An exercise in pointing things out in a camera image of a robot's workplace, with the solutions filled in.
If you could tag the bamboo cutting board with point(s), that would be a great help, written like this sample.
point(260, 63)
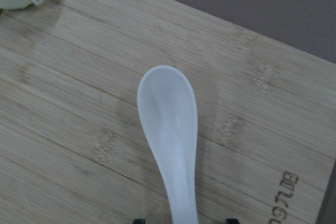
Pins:
point(72, 146)

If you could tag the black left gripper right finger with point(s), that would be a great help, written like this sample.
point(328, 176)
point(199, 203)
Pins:
point(231, 221)

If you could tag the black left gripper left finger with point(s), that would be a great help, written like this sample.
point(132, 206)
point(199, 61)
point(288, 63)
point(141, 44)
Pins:
point(139, 221)

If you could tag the white plastic spoon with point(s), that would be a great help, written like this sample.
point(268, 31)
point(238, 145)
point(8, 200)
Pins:
point(168, 114)

